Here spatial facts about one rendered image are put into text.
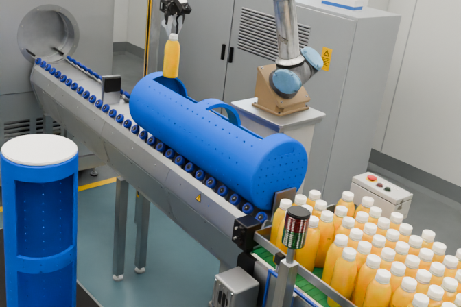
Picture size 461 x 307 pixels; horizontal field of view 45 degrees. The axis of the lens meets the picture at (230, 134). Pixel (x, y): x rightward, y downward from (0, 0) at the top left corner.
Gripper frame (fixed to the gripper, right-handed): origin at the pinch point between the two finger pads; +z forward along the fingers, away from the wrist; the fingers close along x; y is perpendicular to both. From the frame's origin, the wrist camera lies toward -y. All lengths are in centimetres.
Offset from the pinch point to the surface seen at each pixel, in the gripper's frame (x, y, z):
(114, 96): -2, 54, 46
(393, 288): 11, -135, 41
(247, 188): 14, -74, 38
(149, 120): 14.0, -7.8, 36.2
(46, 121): 8, 122, 84
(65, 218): 50, -2, 78
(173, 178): 12, -27, 56
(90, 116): 12, 53, 56
